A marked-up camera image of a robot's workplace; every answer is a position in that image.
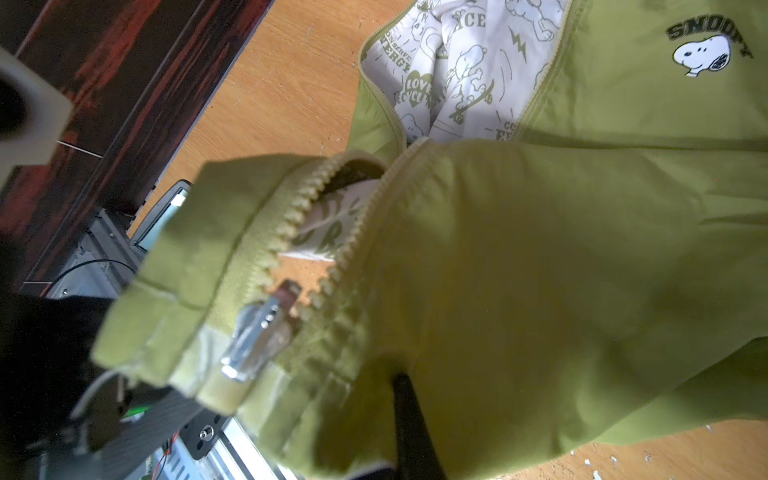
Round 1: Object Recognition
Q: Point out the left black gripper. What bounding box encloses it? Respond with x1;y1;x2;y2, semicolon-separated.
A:
0;239;205;480

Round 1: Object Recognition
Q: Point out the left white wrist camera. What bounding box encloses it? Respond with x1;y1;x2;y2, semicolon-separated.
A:
1;50;73;184

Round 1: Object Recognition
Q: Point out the silver zipper slider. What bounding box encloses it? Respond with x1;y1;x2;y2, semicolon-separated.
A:
220;280;302;383

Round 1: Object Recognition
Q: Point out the green jacket with printed lining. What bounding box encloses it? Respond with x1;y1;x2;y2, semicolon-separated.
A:
91;1;767;479

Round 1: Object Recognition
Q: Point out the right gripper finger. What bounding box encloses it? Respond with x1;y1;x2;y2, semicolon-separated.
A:
392;373;447;480

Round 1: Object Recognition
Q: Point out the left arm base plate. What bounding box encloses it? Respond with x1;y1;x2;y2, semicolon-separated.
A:
179;409;231;461

